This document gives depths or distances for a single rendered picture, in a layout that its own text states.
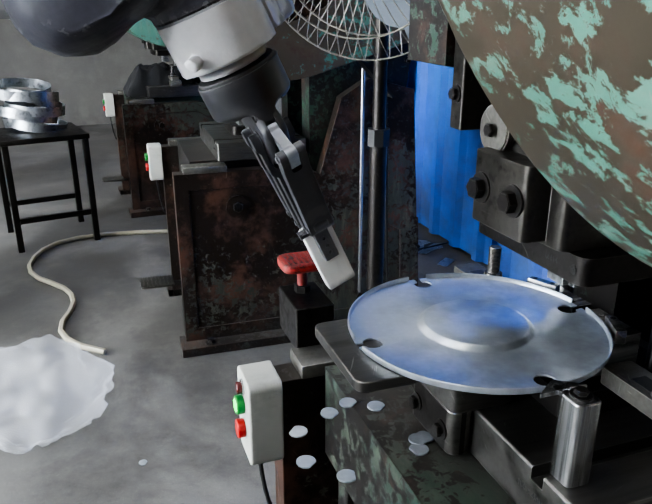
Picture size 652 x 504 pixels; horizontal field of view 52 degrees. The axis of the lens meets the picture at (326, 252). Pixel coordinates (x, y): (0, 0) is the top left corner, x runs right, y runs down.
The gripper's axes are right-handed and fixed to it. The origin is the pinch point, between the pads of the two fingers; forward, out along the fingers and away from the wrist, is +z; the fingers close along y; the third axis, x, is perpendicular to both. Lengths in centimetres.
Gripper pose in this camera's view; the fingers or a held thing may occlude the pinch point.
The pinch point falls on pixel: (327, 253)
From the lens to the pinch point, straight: 66.6
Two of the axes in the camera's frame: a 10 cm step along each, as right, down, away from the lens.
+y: 3.5, 3.3, -8.8
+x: 8.5, -5.0, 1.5
